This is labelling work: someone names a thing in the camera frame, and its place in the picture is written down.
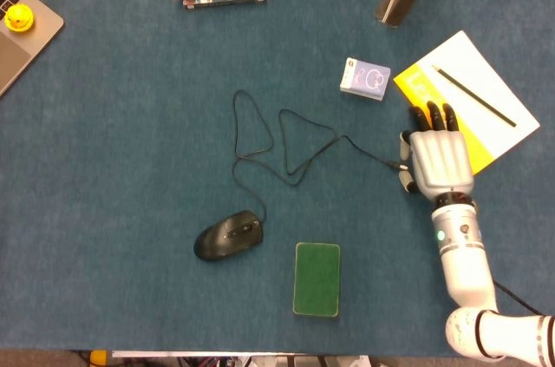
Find black pencil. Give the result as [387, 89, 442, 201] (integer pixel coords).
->
[431, 64, 518, 128]

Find black wired computer mouse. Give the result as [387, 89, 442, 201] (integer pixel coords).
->
[193, 89, 410, 262]

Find small purple card box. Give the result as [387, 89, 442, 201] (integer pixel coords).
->
[339, 56, 392, 102]

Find blue felt table mat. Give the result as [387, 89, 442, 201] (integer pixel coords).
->
[0, 0, 555, 360]

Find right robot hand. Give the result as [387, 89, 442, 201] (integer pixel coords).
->
[398, 100, 477, 208]

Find silver laptop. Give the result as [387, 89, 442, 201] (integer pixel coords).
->
[0, 0, 65, 98]

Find yellow and white Lexicon book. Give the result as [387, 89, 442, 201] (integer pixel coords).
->
[393, 29, 541, 176]

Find yellow rubber duck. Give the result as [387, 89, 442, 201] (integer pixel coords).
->
[3, 3, 36, 33]

